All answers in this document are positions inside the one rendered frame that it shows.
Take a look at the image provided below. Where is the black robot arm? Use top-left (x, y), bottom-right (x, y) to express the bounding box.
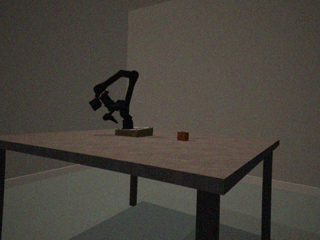
top-left (89, 69), bottom-right (139, 130)

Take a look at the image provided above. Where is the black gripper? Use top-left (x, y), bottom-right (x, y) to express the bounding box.
top-left (103, 100), bottom-right (125, 124)

